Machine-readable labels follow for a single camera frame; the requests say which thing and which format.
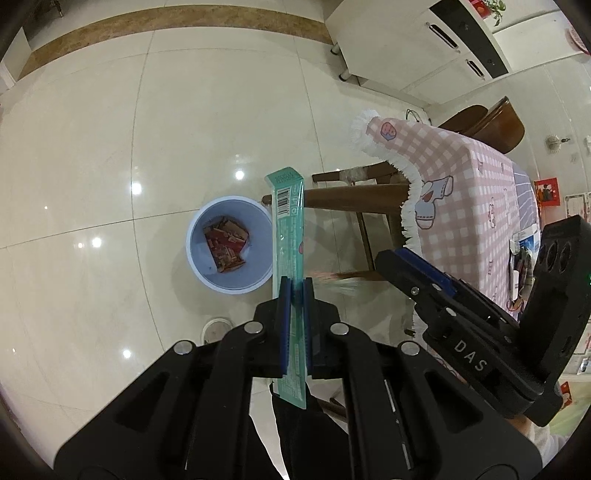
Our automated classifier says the teal toothpaste box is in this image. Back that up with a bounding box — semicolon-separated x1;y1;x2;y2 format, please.
266;167;308;409

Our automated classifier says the red snack wrapper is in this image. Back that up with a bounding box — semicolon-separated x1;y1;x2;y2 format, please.
204;217;249;273

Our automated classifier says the white fleece sleeve forearm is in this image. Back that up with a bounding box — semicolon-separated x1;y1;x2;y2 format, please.
509;415;570;466

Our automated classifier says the light blue trash bin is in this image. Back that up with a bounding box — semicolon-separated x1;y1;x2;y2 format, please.
185;196;273;295

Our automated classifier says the pink checkered tablecloth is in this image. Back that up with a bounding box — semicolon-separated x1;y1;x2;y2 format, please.
352;110;524;317

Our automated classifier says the white blue carton box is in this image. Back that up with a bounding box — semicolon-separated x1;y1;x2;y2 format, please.
509;223;541;271

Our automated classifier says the wooden table leg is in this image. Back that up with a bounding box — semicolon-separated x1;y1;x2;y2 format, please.
261;182;412;216

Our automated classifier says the purple grid table mat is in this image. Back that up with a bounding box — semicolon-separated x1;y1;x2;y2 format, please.
509;163;540;240

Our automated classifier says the brown wooden chair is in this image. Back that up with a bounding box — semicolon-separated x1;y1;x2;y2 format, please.
440;96;525;154

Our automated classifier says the white black sideboard cabinet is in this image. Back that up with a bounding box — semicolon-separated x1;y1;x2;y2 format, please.
325;0;511;106

